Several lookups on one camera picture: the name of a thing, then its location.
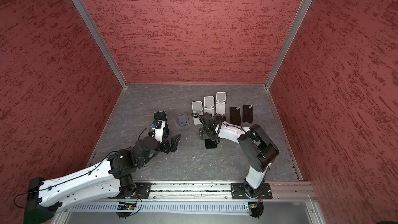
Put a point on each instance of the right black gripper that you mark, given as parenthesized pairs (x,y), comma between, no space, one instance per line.
(203,134)

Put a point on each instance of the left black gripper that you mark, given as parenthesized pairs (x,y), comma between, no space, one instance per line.
(173,144)

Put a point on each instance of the black phone back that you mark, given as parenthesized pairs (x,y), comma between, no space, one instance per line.
(209,144)

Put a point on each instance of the white phone stand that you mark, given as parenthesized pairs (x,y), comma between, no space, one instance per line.
(220,105)
(209,105)
(197,108)

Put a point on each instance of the black phone with middle sticker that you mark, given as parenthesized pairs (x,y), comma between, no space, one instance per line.
(235,116)

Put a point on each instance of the black phone with sticker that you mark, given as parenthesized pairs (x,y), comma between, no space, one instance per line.
(248,115)
(235,116)

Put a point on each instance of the black phone with right sticker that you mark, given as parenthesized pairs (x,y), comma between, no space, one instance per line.
(248,115)

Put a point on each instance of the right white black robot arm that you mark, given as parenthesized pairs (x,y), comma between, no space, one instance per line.
(257,146)

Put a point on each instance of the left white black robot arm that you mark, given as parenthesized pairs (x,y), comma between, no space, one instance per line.
(110,178)

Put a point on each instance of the grey round-base phone stand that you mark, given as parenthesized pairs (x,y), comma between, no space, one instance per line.
(183,120)

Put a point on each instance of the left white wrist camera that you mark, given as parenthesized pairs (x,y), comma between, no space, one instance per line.
(157,130)

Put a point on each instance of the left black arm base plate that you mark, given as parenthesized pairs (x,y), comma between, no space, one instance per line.
(140,190)

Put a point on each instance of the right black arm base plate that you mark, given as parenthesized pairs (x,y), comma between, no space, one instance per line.
(245,191)

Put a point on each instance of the aluminium front rail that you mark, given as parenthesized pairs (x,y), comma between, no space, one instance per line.
(195,191)

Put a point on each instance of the white slotted cable duct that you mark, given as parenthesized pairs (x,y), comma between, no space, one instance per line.
(222,208)

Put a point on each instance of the left aluminium corner post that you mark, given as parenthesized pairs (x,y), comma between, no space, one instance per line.
(88,20)

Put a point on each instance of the aluminium corner post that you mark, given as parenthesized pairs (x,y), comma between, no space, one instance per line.
(297,21)
(88,20)

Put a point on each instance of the right aluminium corner post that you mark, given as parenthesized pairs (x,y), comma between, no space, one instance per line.
(297,21)

